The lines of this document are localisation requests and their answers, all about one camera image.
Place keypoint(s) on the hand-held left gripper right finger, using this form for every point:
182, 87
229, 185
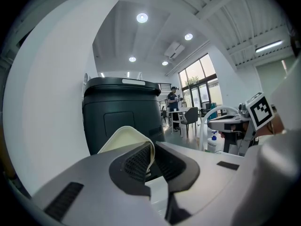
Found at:
211, 178

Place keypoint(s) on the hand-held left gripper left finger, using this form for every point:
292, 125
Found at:
94, 185

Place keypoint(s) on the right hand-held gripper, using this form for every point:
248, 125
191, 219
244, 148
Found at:
261, 112

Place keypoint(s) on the cream plastic tray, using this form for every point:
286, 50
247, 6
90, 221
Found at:
124, 138

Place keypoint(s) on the person's right forearm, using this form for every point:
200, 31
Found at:
272, 126

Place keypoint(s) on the person's right hand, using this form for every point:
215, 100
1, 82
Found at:
245, 127

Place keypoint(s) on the white arched faucet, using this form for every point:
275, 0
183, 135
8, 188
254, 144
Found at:
203, 126

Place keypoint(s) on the white bottle with blue pump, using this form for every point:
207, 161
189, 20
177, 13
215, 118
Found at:
213, 142

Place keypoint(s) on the dark grey chair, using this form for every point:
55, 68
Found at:
190, 116

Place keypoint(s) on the long white table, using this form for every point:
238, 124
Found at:
178, 111

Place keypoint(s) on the large glass window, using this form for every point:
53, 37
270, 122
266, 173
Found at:
200, 79

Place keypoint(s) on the round ceiling light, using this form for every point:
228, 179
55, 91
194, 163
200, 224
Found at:
188, 36
165, 63
142, 18
132, 59

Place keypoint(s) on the large dark green bin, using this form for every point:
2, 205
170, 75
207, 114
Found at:
117, 102

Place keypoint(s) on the ceiling air conditioner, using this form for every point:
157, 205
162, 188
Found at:
174, 49

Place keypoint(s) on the ceiling tube light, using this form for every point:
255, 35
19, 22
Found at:
269, 46

